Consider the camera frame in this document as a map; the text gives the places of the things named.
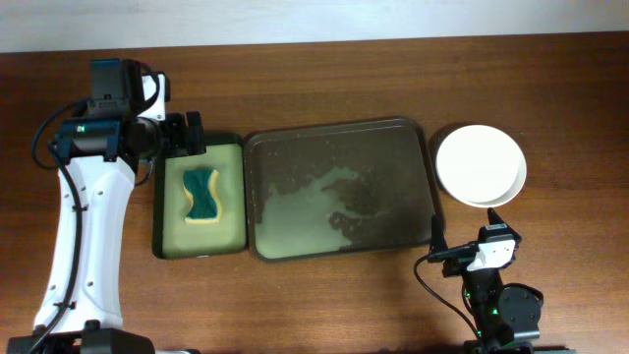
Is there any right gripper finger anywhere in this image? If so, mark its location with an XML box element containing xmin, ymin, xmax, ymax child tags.
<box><xmin>429</xmin><ymin>214</ymin><xmax>448</xmax><ymax>255</ymax></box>
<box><xmin>486</xmin><ymin>207</ymin><xmax>511</xmax><ymax>231</ymax></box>

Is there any white plate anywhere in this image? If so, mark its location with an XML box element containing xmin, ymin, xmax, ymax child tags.
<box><xmin>434</xmin><ymin>125</ymin><xmax>528</xmax><ymax>208</ymax></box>

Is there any green and yellow sponge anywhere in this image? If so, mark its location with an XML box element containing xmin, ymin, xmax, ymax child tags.
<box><xmin>183</xmin><ymin>169</ymin><xmax>222</xmax><ymax>224</ymax></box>

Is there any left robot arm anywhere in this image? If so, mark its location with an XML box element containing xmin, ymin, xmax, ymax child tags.
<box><xmin>7</xmin><ymin>112</ymin><xmax>204</xmax><ymax>353</ymax></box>

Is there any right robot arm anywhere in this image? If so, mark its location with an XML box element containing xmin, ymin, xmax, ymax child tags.
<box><xmin>418</xmin><ymin>207</ymin><xmax>544</xmax><ymax>353</ymax></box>

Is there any small dark green tray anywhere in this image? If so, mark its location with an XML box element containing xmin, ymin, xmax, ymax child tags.
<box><xmin>152</xmin><ymin>133</ymin><xmax>244</xmax><ymax>260</ymax></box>

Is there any brown plastic serving tray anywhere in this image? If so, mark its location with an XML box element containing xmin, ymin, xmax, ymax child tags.
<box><xmin>244</xmin><ymin>117</ymin><xmax>444</xmax><ymax>263</ymax></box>

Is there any large yellow foam pad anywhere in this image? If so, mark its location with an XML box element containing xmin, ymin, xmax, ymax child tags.
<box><xmin>154</xmin><ymin>144</ymin><xmax>247</xmax><ymax>259</ymax></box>

